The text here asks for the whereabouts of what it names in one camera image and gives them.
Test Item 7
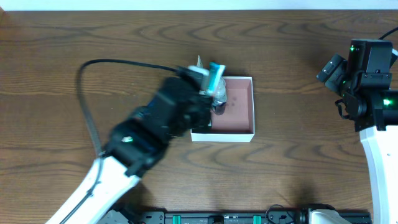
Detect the dark blue spray bottle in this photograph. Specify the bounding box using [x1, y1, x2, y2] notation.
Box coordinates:
[212, 78, 228, 115]

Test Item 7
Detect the white shampoo tube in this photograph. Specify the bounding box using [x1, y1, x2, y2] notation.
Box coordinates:
[196, 55, 203, 68]

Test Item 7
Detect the green toothpaste tube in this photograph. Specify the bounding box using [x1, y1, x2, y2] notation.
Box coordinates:
[206, 62, 226, 97]

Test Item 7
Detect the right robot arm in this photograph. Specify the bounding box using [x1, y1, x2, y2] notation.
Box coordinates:
[317, 39, 397, 223]

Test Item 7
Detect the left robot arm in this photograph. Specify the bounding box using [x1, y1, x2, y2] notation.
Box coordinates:
[49, 77, 212, 223]

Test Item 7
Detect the white box with red bottom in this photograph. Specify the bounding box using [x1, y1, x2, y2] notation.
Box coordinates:
[190, 77, 255, 142]

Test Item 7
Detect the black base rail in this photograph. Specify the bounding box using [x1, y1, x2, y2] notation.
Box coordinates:
[131, 203, 373, 224]

